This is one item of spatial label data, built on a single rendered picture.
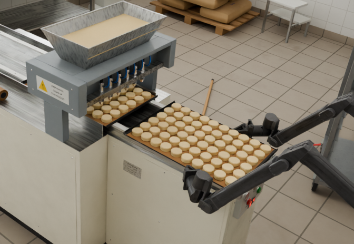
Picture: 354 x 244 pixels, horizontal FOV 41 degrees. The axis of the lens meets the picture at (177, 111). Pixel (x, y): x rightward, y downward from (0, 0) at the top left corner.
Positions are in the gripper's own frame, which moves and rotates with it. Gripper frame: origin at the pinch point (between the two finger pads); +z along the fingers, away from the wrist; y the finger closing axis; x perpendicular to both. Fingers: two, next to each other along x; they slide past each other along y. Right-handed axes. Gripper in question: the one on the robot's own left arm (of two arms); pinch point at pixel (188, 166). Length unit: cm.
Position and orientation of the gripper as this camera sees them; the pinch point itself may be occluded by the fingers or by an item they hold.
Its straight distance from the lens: 204.1
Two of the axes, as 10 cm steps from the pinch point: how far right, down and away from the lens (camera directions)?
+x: 9.8, 0.0, 1.8
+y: -1.0, 8.5, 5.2
